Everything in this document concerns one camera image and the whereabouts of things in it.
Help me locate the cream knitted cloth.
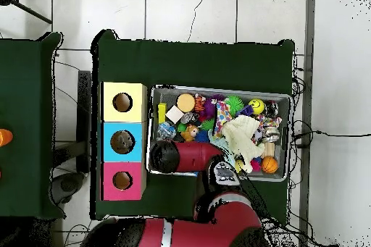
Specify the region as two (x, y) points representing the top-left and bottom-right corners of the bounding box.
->
(222, 114), (267, 167)

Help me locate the small orange object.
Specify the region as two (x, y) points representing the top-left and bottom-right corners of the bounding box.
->
(0, 129), (14, 148)

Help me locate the purple spiky ball with eyes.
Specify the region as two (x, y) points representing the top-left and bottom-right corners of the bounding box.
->
(199, 97), (217, 120)

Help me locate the brown plush toy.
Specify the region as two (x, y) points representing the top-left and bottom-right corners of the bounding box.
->
(180, 124), (201, 143)

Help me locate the polka dot cloth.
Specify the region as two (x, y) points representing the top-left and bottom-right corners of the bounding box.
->
(214, 101), (233, 138)

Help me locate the wooden box with three holes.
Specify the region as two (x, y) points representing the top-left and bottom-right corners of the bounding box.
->
(100, 81), (149, 201)

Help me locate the yellow smiley ball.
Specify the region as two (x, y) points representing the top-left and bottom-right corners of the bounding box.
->
(249, 99), (267, 116)

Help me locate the clear mesh bin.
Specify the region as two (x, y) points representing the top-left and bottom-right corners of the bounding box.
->
(146, 86), (293, 183)

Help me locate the green cloth side table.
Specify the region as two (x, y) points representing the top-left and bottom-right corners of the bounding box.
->
(0, 32), (64, 219)

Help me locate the green spiky ball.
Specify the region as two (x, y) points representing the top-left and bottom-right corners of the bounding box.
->
(225, 95), (246, 114)

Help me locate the small orange basketball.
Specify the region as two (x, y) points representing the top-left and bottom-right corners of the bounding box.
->
(260, 156), (280, 175)

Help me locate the clear plastic packet blue label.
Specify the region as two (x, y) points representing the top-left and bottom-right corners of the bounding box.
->
(156, 122), (178, 142)

